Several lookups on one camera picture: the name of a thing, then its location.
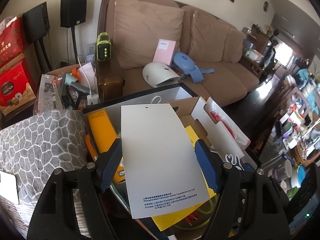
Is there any blue shark sticker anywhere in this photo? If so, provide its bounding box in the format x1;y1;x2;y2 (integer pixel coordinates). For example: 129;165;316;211
225;154;244;171

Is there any yellow paper envelope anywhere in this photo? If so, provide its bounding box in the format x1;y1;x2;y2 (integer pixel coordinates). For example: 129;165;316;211
151;125;218;233

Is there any red chocolate gift box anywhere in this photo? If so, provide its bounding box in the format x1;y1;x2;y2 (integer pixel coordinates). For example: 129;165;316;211
0;58;36;116

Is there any green portable speaker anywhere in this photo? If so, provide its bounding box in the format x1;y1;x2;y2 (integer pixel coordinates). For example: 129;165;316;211
96;33;112;61

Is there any right sofa cushion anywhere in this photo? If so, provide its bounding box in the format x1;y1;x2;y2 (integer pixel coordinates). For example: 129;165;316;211
222;28;246;63

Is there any middle sofa cushion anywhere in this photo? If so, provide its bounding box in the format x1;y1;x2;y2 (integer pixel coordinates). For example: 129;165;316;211
188;10;228;62

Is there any orange book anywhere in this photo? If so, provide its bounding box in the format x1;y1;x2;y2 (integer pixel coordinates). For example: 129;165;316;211
87;109;125;184

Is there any cardboard box tray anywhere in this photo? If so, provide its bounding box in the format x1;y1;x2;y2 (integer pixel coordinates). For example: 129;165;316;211
164;96;251;235

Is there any left sofa cushion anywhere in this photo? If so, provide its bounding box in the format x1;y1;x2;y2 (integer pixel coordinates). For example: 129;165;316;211
113;0;184;69

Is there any sofa cushion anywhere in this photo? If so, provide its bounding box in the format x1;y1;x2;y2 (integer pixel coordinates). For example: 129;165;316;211
113;0;184;69
222;28;246;63
188;10;228;62

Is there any pink booklet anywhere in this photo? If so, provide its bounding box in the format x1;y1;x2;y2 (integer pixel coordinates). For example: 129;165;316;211
153;39;176;66

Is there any black speaker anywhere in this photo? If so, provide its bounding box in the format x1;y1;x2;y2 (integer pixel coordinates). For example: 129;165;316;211
60;0;87;28
22;2;50;43

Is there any red tea gift bag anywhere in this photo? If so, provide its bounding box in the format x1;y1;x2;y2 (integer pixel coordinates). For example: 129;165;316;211
1;17;29;68

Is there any right black speaker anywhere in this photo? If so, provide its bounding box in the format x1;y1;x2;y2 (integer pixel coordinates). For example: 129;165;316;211
60;0;87;28

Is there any grey patterned fleece blanket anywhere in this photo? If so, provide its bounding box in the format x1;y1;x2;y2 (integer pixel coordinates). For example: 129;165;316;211
1;110;87;236

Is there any left black speaker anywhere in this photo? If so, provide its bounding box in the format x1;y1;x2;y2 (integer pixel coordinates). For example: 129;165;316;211
22;2;50;43

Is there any brown fabric sofa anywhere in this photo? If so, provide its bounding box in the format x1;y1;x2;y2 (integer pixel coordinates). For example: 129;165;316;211
97;0;259;106

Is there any white dome lamp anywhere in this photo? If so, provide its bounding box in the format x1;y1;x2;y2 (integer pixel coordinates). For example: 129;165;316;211
142;62;181;88

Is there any white paper card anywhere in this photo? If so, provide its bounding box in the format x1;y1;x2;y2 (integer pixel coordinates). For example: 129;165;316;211
121;103;209;219

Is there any green braided usb cable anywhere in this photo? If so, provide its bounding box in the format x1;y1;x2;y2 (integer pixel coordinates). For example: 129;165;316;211
172;194;218;230

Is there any round wall clock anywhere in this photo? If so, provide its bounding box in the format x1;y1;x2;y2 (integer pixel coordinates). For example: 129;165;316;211
263;1;269;12

